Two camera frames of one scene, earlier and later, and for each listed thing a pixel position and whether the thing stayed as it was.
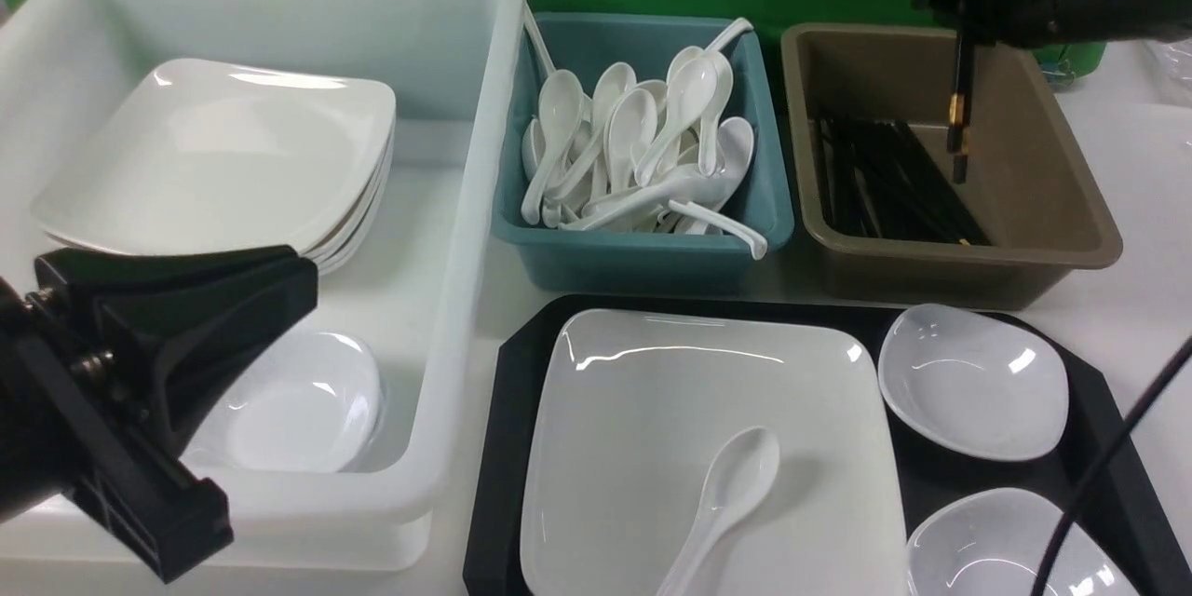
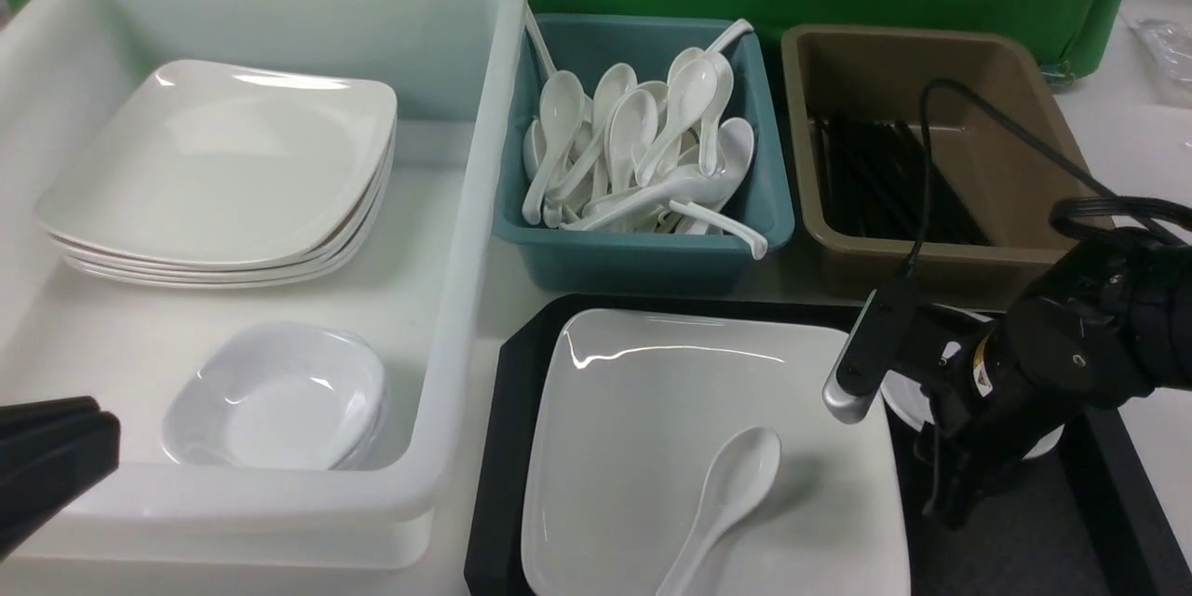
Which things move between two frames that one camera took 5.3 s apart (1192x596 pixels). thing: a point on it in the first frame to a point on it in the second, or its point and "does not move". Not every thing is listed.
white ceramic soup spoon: (743, 470) does not move
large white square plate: (631, 413) does not move
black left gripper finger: (186, 320) to (48, 450)
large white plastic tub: (424, 292) does not move
